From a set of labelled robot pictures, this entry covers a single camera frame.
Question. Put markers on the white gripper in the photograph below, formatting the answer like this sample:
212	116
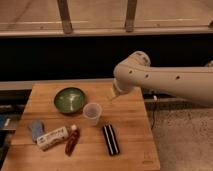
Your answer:
118	89

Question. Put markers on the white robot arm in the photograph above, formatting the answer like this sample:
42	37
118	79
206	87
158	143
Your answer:
192	83

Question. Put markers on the clear plastic cup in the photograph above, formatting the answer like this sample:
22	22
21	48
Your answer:
92	112

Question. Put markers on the black striped rectangular case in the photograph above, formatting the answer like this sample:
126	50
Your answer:
110	139

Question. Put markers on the green bowl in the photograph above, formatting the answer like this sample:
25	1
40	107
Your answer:
69	100

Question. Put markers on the red sauce bottle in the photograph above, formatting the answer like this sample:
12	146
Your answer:
72	140

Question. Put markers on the white rectangular box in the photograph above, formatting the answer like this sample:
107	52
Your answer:
50	139

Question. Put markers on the right wooden post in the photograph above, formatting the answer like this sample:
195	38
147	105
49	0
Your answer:
130	15

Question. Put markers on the wooden post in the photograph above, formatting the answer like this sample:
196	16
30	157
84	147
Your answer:
65	16
130	15

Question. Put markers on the left wooden post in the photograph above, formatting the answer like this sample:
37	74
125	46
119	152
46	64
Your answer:
65	16

